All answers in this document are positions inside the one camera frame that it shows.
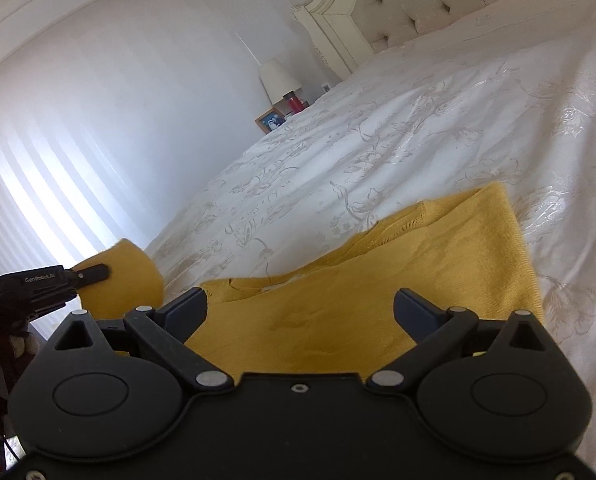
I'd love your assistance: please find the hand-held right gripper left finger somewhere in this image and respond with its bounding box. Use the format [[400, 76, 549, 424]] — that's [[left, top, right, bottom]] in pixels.
[[52, 287, 229, 394]]

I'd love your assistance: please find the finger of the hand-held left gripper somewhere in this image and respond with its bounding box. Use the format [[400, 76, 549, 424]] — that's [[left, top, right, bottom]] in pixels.
[[74, 265, 111, 286], [28, 291, 79, 320]]

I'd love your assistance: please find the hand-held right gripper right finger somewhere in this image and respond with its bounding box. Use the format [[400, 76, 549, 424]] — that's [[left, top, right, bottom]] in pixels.
[[367, 288, 561, 394]]

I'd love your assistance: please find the yellow knit sweater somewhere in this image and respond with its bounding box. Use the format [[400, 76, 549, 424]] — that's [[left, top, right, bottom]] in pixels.
[[72, 182, 546, 381]]

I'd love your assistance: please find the white floral bedspread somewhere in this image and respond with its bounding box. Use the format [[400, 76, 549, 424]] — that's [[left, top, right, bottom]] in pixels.
[[145, 0, 596, 451]]

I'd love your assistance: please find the white shade table lamp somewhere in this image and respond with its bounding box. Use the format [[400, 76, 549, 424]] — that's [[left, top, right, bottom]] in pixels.
[[258, 59, 305, 115]]

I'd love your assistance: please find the cream tufted headboard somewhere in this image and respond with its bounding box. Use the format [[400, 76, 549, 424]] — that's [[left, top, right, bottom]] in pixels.
[[292, 0, 596, 81]]

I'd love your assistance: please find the wooden picture frame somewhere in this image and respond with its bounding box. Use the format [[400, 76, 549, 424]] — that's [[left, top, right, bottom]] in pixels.
[[255, 107, 287, 135]]

